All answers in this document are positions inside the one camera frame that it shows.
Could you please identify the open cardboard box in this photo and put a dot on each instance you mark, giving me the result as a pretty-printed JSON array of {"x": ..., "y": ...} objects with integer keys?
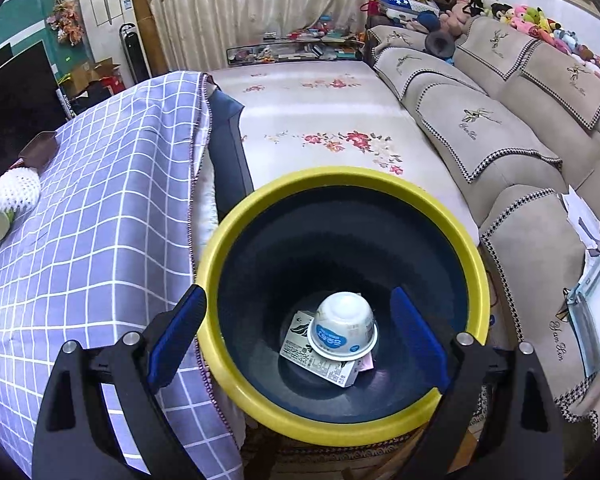
[{"x": 95, "y": 75}]

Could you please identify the floral white mat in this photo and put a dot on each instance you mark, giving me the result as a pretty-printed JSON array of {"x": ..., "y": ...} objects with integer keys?
[{"x": 320, "y": 105}]

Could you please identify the white loose papers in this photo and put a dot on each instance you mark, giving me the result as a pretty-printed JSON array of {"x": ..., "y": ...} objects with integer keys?
[{"x": 585, "y": 220}]

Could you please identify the row of plush toys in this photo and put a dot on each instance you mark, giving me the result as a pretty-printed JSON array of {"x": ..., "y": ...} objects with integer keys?
[{"x": 535, "y": 17}]

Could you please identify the black tower fan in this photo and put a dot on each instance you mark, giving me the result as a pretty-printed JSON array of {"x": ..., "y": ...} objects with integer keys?
[{"x": 132, "y": 52}]

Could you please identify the brown tray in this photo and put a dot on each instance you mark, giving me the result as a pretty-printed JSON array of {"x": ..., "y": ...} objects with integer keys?
[{"x": 40, "y": 147}]

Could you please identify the cluttered glass table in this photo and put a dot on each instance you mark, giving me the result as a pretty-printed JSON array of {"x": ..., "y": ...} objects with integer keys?
[{"x": 290, "y": 52}]

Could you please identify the dark blue cloth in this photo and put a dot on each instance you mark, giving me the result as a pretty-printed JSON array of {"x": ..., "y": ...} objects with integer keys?
[{"x": 230, "y": 135}]

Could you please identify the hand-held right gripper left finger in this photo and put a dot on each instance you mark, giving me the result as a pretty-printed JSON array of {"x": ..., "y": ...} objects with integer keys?
[{"x": 177, "y": 330}]

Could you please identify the white cabinet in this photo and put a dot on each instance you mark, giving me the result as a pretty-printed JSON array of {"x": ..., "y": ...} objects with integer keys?
[{"x": 105, "y": 0}]

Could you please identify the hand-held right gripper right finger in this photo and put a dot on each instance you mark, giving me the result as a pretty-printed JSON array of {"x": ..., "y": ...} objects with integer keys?
[{"x": 420, "y": 330}]

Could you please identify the purple checkered tablecloth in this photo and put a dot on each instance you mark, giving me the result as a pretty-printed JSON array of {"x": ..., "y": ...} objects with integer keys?
[{"x": 105, "y": 185}]

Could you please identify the white milk carton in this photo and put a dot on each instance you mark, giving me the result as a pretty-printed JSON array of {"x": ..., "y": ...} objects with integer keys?
[{"x": 325, "y": 371}]

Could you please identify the artificial flower decoration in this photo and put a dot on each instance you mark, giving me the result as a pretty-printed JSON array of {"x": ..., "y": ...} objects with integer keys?
[{"x": 66, "y": 20}]

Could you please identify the blue star-print bag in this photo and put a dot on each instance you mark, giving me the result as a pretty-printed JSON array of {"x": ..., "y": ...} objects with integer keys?
[{"x": 405, "y": 6}]

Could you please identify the yellow-rimmed dark trash bin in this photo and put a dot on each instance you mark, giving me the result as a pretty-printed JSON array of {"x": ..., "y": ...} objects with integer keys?
[{"x": 330, "y": 240}]

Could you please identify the black round-eared plush toy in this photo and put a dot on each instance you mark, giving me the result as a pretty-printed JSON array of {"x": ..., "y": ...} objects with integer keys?
[{"x": 440, "y": 44}]

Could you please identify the pink plush toy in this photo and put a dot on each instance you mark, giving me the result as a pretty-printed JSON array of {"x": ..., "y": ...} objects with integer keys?
[{"x": 455, "y": 17}]

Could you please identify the black television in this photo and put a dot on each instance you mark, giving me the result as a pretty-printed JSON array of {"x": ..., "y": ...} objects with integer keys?
[{"x": 15, "y": 100}]

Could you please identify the patterned rug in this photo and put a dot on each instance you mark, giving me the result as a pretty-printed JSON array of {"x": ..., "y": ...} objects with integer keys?
[{"x": 330, "y": 460}]

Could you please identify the beige sofa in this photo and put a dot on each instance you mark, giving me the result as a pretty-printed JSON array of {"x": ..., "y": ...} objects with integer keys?
[{"x": 505, "y": 170}]

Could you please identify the white foam fruit net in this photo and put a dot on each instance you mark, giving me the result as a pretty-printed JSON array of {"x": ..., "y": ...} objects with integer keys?
[{"x": 15, "y": 187}]

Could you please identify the white plastic yogurt cup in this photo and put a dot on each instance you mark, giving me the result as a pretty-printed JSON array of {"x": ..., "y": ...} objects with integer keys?
[{"x": 340, "y": 320}]

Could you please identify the beige patterned curtain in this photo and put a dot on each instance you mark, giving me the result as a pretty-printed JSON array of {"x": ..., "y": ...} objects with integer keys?
[{"x": 230, "y": 0}]

